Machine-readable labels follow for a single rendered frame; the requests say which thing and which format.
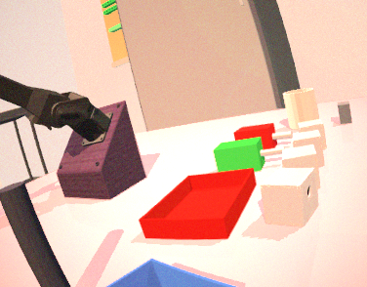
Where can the dark grey cylinder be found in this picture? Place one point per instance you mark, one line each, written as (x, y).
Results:
(30, 235)

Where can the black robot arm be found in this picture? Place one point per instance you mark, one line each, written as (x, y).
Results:
(52, 109)

